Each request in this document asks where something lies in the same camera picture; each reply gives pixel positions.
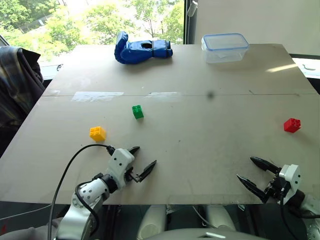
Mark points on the green toy brick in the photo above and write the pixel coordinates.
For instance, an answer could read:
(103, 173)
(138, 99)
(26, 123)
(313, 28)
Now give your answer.
(138, 113)

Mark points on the white rounded robot leg shell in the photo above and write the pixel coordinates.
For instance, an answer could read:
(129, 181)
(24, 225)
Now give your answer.
(221, 217)
(150, 220)

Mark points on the grey robot torso top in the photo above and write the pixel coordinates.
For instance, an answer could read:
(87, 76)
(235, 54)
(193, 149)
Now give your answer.
(200, 235)

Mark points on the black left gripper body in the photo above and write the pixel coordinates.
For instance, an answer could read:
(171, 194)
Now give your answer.
(130, 175)

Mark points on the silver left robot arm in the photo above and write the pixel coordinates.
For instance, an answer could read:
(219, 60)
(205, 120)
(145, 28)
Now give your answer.
(75, 222)

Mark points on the dark brown jacket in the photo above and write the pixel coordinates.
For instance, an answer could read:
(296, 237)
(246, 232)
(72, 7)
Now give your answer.
(32, 75)

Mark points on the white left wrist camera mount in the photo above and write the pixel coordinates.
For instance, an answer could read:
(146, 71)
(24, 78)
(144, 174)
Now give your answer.
(120, 162)

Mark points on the grey cloth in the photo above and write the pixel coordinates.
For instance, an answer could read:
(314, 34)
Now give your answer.
(25, 232)

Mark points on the black window frame post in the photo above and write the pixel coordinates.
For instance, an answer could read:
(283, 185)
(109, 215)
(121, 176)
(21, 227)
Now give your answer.
(190, 27)

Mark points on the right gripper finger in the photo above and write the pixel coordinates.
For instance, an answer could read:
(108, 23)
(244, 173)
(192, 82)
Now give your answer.
(265, 164)
(252, 187)

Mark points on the red toy brick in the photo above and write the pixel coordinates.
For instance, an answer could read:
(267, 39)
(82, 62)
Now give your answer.
(292, 125)

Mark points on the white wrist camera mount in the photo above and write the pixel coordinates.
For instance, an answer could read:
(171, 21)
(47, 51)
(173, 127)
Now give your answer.
(292, 175)
(120, 162)

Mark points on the yellow toy brick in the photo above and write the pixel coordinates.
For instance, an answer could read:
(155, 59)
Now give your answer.
(98, 135)

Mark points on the plaid cloth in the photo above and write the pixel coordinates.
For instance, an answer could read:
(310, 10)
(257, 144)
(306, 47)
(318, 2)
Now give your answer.
(10, 82)

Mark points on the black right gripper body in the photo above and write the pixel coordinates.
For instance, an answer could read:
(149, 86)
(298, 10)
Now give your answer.
(275, 187)

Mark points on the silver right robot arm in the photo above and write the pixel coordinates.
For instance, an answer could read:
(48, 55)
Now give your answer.
(311, 202)

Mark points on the clear plastic container blue lid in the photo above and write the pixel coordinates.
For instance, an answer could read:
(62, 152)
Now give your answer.
(225, 50)

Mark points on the blue boxing glove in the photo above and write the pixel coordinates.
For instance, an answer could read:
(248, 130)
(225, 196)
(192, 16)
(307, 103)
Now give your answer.
(137, 52)

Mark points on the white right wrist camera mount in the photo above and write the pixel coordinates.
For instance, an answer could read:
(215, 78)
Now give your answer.
(292, 175)

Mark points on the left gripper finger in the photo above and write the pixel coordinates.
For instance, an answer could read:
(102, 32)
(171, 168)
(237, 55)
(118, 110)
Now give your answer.
(134, 150)
(147, 170)

